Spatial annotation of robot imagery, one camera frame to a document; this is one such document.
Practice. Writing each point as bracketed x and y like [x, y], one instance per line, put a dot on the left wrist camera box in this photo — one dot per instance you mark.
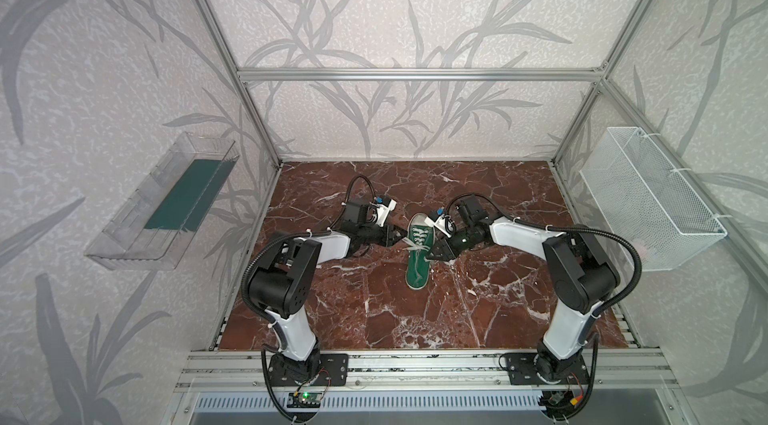
[375, 211]

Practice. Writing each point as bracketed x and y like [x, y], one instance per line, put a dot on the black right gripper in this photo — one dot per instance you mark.
[448, 239]

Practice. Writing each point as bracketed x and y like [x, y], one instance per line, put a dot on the green canvas sneaker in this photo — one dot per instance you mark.
[418, 269]

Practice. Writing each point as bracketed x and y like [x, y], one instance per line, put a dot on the green circuit board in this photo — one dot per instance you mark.
[305, 400]

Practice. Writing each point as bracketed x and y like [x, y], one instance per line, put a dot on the aluminium cage frame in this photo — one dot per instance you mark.
[737, 242]

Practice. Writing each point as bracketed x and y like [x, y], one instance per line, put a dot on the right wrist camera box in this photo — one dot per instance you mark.
[468, 208]

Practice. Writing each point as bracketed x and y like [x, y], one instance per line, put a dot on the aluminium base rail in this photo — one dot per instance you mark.
[409, 380]

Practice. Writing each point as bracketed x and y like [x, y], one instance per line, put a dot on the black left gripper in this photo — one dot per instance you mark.
[383, 232]

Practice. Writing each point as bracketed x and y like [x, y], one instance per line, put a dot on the white wire mesh basket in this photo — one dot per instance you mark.
[646, 199]

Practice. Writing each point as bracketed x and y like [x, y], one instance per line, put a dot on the white shoelace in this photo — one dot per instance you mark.
[419, 240]

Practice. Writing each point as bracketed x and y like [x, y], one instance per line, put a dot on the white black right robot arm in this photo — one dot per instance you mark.
[582, 275]

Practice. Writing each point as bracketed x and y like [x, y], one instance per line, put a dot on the right circuit board with wires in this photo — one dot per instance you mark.
[562, 404]

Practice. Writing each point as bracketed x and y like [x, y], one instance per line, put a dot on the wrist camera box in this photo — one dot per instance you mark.
[468, 208]
[375, 211]

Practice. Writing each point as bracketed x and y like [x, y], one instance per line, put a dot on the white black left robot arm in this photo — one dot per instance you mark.
[276, 284]

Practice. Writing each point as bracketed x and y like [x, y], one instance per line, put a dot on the clear plastic wall tray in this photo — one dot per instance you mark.
[155, 226]

